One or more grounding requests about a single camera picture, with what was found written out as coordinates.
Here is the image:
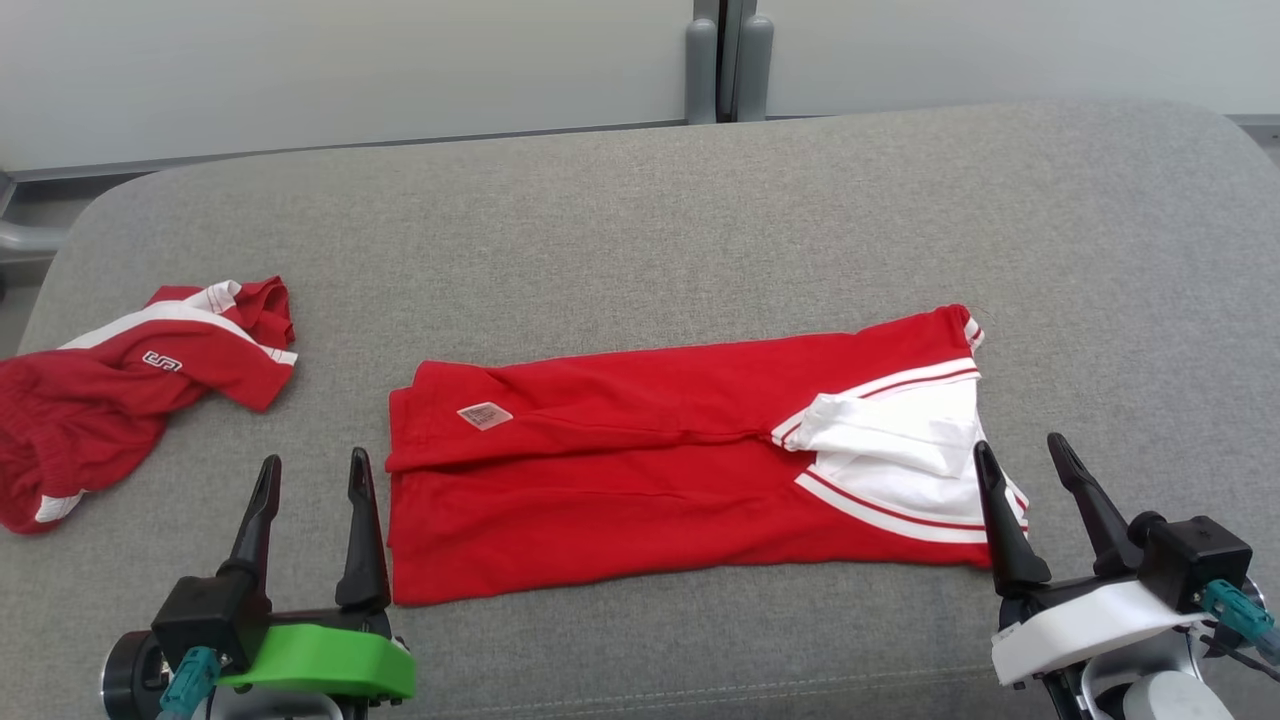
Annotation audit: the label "teal camera cable connector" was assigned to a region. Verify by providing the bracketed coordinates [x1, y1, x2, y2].
[158, 647, 222, 720]
[1200, 580, 1280, 663]

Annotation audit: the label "grey wall partition post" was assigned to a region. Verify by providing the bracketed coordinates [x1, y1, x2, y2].
[685, 0, 776, 126]

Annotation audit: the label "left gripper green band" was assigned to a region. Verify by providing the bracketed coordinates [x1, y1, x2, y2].
[217, 447, 417, 702]

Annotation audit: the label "teal right camera cable connector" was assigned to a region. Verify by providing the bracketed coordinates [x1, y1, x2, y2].
[1200, 580, 1280, 663]

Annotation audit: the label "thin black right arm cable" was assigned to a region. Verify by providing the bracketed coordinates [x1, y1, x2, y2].
[1195, 620, 1280, 683]

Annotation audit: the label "grey metal tube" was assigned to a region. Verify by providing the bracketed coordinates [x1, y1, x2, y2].
[0, 220, 71, 254]

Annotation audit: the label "red Bulls basketball jersey shirt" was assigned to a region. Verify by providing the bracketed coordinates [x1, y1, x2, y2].
[385, 305, 1031, 608]

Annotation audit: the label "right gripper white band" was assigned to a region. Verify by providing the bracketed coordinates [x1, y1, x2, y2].
[974, 432, 1212, 688]

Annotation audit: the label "teal left camera cable connector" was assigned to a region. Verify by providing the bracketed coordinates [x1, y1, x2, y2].
[158, 647, 222, 720]

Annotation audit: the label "grey fabric sofa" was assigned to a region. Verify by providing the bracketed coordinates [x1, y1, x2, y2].
[0, 97, 1280, 720]

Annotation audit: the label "red shorts with white stripe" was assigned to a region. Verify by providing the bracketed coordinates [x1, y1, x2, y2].
[0, 278, 299, 534]

